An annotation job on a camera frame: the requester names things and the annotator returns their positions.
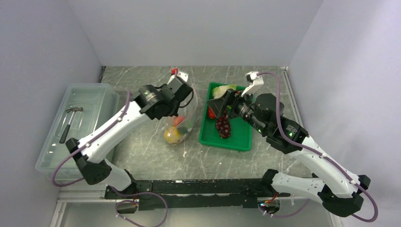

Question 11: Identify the clear plastic storage box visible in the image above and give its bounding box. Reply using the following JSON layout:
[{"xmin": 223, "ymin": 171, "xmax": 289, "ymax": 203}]
[{"xmin": 35, "ymin": 83, "xmax": 120, "ymax": 179}]

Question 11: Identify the red orange mango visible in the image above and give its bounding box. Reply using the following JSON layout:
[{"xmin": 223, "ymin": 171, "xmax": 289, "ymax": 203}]
[{"xmin": 207, "ymin": 107, "xmax": 216, "ymax": 119}]

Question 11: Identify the clear zip top bag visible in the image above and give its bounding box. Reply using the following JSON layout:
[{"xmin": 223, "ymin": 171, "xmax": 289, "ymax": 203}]
[{"xmin": 163, "ymin": 89, "xmax": 198, "ymax": 145}]

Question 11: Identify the green plastic tray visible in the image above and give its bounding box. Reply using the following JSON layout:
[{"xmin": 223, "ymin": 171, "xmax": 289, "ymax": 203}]
[{"xmin": 199, "ymin": 82, "xmax": 254, "ymax": 152}]

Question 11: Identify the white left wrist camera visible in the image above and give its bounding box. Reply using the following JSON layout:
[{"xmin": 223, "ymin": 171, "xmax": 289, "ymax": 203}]
[{"xmin": 167, "ymin": 68, "xmax": 189, "ymax": 84}]

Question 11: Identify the dark red grape bunch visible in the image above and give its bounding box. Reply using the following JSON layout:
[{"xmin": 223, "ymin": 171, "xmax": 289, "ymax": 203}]
[{"xmin": 215, "ymin": 109, "xmax": 231, "ymax": 139}]

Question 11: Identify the white green cabbage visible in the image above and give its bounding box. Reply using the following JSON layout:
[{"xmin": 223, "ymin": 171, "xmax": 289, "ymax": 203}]
[{"xmin": 212, "ymin": 84, "xmax": 237, "ymax": 99}]

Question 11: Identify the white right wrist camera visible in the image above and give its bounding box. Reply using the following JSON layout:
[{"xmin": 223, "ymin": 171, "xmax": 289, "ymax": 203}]
[{"xmin": 241, "ymin": 71, "xmax": 264, "ymax": 97}]

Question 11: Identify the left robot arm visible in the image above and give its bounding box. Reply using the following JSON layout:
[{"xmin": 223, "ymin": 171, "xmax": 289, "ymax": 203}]
[{"xmin": 66, "ymin": 71, "xmax": 194, "ymax": 199}]

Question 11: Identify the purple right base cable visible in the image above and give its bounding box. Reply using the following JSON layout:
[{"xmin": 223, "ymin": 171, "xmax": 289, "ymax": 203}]
[{"xmin": 258, "ymin": 197, "xmax": 311, "ymax": 219}]

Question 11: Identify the pink peach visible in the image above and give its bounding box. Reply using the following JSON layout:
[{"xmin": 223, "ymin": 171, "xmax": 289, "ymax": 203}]
[{"xmin": 173, "ymin": 115, "xmax": 185, "ymax": 127}]

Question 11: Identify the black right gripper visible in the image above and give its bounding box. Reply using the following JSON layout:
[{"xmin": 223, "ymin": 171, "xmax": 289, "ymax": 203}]
[{"xmin": 207, "ymin": 86, "xmax": 268, "ymax": 135}]

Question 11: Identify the hammer with black handle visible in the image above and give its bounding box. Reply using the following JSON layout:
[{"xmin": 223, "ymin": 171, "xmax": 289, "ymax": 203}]
[{"xmin": 59, "ymin": 107, "xmax": 84, "ymax": 144}]

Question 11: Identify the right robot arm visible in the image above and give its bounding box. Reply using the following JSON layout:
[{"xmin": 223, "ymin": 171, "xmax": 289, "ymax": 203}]
[{"xmin": 207, "ymin": 89, "xmax": 370, "ymax": 217}]

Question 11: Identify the orange fruit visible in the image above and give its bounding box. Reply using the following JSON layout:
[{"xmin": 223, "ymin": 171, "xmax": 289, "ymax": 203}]
[{"xmin": 164, "ymin": 127, "xmax": 181, "ymax": 144}]

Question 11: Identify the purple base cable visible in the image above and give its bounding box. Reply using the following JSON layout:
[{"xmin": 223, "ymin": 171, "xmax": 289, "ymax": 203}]
[
  {"xmin": 258, "ymin": 197, "xmax": 311, "ymax": 219},
  {"xmin": 114, "ymin": 190, "xmax": 171, "ymax": 227}
]

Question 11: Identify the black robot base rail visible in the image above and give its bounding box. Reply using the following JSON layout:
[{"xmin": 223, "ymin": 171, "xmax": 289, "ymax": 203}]
[{"xmin": 105, "ymin": 178, "xmax": 277, "ymax": 211}]

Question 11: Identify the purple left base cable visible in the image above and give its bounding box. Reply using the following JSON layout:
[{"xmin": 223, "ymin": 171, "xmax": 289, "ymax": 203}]
[{"xmin": 114, "ymin": 190, "xmax": 171, "ymax": 227}]

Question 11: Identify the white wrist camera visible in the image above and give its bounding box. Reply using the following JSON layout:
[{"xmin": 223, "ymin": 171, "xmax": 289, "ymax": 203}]
[
  {"xmin": 241, "ymin": 71, "xmax": 264, "ymax": 97},
  {"xmin": 167, "ymin": 68, "xmax": 189, "ymax": 84}
]

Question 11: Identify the dark round plum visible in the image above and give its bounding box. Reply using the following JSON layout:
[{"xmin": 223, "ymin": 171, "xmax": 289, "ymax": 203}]
[{"xmin": 177, "ymin": 122, "xmax": 194, "ymax": 135}]

